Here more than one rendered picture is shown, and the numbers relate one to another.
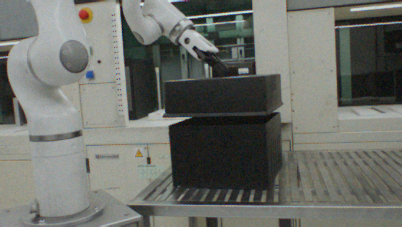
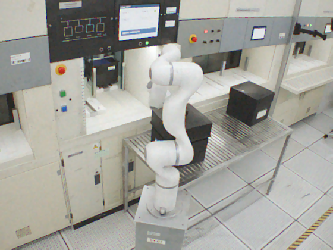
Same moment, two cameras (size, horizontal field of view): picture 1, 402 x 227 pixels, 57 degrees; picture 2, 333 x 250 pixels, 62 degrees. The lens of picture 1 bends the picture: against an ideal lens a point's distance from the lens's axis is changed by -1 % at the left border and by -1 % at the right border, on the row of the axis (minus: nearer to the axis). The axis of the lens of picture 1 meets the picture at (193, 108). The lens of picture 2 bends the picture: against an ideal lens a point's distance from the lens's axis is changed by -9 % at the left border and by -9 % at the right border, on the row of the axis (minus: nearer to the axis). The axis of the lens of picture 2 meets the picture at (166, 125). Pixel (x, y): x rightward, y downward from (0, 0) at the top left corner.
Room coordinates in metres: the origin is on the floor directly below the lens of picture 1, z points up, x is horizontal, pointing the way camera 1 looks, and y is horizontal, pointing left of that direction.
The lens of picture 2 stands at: (0.21, 1.27, 1.98)
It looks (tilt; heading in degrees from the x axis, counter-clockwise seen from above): 32 degrees down; 307
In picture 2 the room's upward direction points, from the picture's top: 6 degrees clockwise
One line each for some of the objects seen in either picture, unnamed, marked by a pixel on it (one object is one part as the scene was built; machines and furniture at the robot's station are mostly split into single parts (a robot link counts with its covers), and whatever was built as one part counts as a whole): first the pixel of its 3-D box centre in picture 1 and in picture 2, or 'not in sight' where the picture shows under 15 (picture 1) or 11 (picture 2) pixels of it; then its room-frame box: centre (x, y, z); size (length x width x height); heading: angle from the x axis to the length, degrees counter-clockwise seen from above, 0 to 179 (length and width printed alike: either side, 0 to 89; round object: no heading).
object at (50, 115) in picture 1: (44, 86); (162, 163); (0.90, 0.35, 1.07); 0.19 x 0.12 x 0.24; 50
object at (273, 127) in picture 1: (229, 146); (178, 143); (1.12, -0.10, 0.85); 0.28 x 0.28 x 0.17; 69
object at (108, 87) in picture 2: not in sight; (101, 84); (2.08, -0.25, 0.89); 0.22 x 0.21 x 0.04; 167
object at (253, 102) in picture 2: not in sight; (250, 102); (1.03, -0.98, 0.89); 0.29 x 0.29 x 0.25; 80
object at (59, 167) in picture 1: (60, 175); (165, 193); (0.87, 0.33, 0.85); 0.19 x 0.19 x 0.18
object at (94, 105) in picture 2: (175, 112); (87, 107); (1.84, 0.09, 0.89); 0.22 x 0.21 x 0.04; 167
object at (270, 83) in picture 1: (226, 88); (181, 120); (1.12, -0.10, 1.02); 0.29 x 0.29 x 0.13; 69
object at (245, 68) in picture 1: (236, 73); (101, 66); (2.08, -0.25, 1.06); 0.24 x 0.20 x 0.32; 77
